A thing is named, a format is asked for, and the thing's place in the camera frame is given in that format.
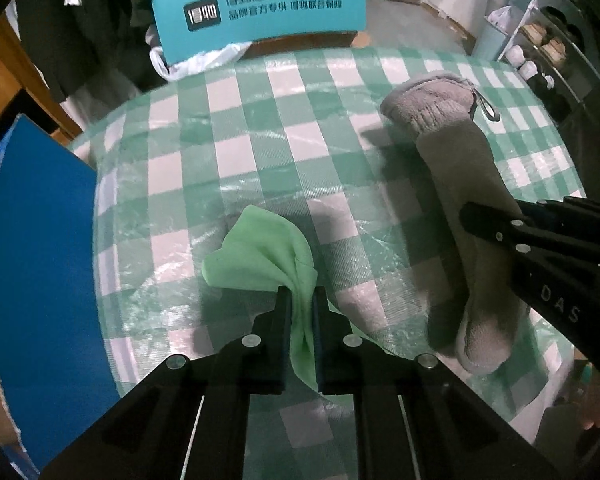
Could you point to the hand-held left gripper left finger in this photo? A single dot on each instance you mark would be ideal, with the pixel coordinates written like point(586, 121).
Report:
point(284, 332)

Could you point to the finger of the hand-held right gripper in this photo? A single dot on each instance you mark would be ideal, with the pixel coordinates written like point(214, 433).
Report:
point(490, 222)

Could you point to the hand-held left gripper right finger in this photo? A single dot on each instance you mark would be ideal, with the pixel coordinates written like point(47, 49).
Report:
point(319, 332)

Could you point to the grey-brown fuzzy sock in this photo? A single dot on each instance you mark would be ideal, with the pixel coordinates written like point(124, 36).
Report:
point(460, 170)

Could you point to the light green cloth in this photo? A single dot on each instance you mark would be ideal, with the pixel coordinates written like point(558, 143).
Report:
point(260, 255)

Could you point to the person's right hand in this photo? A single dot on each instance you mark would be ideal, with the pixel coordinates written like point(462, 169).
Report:
point(597, 407)

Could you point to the light grey fleece sock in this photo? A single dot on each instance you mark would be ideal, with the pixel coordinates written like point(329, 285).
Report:
point(425, 105)

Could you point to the black shoe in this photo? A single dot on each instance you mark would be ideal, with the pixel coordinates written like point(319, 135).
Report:
point(542, 82)
point(557, 105)

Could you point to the white shoe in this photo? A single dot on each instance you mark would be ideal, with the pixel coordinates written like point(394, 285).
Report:
point(530, 69)
point(515, 55)

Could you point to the white shoe rack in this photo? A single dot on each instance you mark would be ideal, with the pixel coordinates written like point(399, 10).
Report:
point(575, 67)

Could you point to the light blue box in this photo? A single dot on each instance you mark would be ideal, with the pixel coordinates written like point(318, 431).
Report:
point(490, 42)

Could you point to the tan shoe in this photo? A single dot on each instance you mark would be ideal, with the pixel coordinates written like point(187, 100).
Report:
point(552, 47)

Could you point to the small white bag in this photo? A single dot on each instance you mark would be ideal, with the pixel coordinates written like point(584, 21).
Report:
point(502, 16)

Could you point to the green checked tablecloth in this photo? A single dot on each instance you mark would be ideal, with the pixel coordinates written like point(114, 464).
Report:
point(280, 125)

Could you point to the blue board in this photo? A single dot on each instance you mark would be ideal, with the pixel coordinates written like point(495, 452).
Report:
point(45, 260)

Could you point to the white plastic bag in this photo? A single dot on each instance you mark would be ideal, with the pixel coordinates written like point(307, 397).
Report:
point(180, 67)

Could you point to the teal printed box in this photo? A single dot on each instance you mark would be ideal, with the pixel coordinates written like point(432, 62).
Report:
point(260, 25)

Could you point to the dark jacket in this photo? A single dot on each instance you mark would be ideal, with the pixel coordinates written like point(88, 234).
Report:
point(95, 25)

